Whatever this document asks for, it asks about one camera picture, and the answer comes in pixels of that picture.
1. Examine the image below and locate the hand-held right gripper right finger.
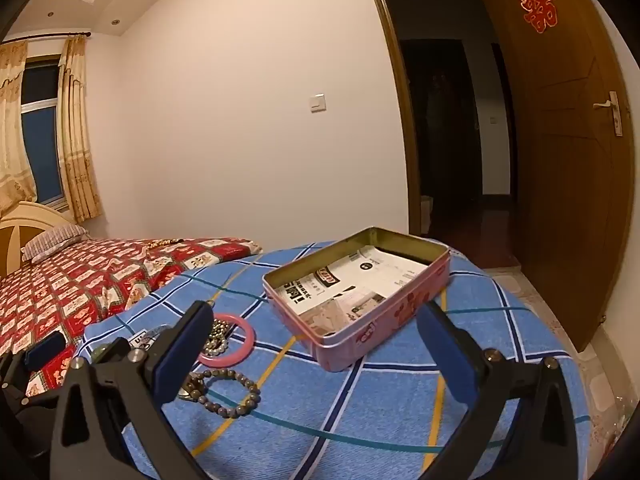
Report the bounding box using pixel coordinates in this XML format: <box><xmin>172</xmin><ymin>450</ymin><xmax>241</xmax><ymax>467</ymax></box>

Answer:
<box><xmin>417</xmin><ymin>301</ymin><xmax>581</xmax><ymax>480</ymax></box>

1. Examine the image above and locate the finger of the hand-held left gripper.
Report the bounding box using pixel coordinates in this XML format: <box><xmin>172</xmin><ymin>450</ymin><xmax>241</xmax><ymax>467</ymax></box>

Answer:
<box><xmin>22</xmin><ymin>332</ymin><xmax>66</xmax><ymax>369</ymax></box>

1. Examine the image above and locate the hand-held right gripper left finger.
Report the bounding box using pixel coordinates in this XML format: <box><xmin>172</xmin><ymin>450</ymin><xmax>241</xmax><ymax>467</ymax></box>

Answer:
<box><xmin>50</xmin><ymin>300</ymin><xmax>216</xmax><ymax>480</ymax></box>

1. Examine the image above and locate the pearl necklace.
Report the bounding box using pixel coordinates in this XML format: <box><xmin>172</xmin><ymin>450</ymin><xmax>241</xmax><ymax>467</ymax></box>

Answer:
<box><xmin>202</xmin><ymin>335</ymin><xmax>232</xmax><ymax>357</ymax></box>

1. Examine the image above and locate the pink tin box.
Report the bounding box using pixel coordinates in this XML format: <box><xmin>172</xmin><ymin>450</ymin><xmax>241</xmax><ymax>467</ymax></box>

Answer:
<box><xmin>262</xmin><ymin>226</ymin><xmax>452</xmax><ymax>373</ymax></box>

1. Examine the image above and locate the white printed label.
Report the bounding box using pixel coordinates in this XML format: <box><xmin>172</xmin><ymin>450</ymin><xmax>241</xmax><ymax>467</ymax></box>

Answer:
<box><xmin>129</xmin><ymin>327</ymin><xmax>168</xmax><ymax>353</ymax></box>

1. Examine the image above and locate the pink bangle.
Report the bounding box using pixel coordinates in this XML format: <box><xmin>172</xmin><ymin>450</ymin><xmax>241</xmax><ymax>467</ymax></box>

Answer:
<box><xmin>196</xmin><ymin>312</ymin><xmax>257</xmax><ymax>367</ymax></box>

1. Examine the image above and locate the red patterned bedsheet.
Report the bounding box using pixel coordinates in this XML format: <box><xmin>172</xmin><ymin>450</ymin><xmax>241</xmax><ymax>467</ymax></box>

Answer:
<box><xmin>0</xmin><ymin>237</ymin><xmax>263</xmax><ymax>397</ymax></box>

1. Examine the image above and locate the striped pillow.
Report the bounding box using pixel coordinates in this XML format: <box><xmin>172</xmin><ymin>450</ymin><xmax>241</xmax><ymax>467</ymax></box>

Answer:
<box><xmin>21</xmin><ymin>224</ymin><xmax>91</xmax><ymax>264</ymax></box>

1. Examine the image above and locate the printed paper leaflet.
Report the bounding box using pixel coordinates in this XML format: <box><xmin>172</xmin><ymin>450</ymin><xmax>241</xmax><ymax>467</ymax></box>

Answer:
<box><xmin>277</xmin><ymin>245</ymin><xmax>428</xmax><ymax>336</ymax></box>

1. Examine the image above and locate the beige headboard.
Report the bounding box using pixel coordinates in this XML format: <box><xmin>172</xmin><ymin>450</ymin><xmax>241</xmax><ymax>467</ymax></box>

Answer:
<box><xmin>0</xmin><ymin>200</ymin><xmax>76</xmax><ymax>278</ymax></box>

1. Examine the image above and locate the blue checked cloth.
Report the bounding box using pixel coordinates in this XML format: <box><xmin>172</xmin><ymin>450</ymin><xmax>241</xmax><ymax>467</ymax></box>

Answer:
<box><xmin>75</xmin><ymin>240</ymin><xmax>596</xmax><ymax>480</ymax></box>

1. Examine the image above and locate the window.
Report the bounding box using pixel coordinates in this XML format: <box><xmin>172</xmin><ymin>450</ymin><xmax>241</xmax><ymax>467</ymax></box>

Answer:
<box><xmin>20</xmin><ymin>60</ymin><xmax>68</xmax><ymax>211</ymax></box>

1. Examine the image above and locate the brown wooden door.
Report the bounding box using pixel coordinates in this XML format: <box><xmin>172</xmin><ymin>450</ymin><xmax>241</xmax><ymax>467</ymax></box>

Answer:
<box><xmin>479</xmin><ymin>0</ymin><xmax>632</xmax><ymax>354</ymax></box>

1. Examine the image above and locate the beige patterned curtain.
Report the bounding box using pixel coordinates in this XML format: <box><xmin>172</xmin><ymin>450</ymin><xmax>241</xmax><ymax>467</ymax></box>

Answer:
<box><xmin>57</xmin><ymin>35</ymin><xmax>104</xmax><ymax>224</ymax></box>
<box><xmin>0</xmin><ymin>40</ymin><xmax>39</xmax><ymax>221</ymax></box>

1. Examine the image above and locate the dark curtain rod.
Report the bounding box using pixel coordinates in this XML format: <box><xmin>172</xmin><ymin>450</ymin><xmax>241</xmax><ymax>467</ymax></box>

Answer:
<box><xmin>0</xmin><ymin>32</ymin><xmax>94</xmax><ymax>46</ymax></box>

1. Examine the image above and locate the red paper door decoration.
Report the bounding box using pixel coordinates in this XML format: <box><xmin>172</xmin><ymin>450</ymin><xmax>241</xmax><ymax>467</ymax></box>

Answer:
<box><xmin>513</xmin><ymin>0</ymin><xmax>559</xmax><ymax>34</ymax></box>

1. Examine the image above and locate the dark bead bracelet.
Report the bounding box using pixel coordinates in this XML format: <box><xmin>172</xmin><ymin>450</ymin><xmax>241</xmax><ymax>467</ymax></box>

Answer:
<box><xmin>197</xmin><ymin>368</ymin><xmax>262</xmax><ymax>420</ymax></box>

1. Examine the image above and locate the brown door frame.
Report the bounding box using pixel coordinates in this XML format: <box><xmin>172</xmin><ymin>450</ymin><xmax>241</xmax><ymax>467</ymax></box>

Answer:
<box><xmin>360</xmin><ymin>0</ymin><xmax>427</xmax><ymax>239</ymax></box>

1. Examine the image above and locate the metal door handle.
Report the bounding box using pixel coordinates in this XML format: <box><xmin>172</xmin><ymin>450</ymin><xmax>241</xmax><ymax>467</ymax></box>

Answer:
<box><xmin>592</xmin><ymin>91</ymin><xmax>626</xmax><ymax>137</ymax></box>

